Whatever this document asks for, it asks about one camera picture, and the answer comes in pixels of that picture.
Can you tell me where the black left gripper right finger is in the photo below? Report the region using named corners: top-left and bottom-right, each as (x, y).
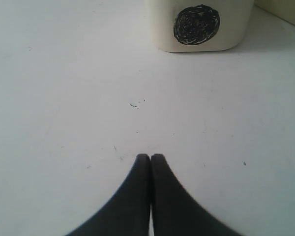
top-left (151, 154), bottom-right (240, 236)

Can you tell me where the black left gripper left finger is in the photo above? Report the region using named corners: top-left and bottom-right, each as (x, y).
top-left (69, 154), bottom-right (151, 236)

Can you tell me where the cream bin with circle mark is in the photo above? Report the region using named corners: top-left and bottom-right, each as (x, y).
top-left (146, 0), bottom-right (254, 53)

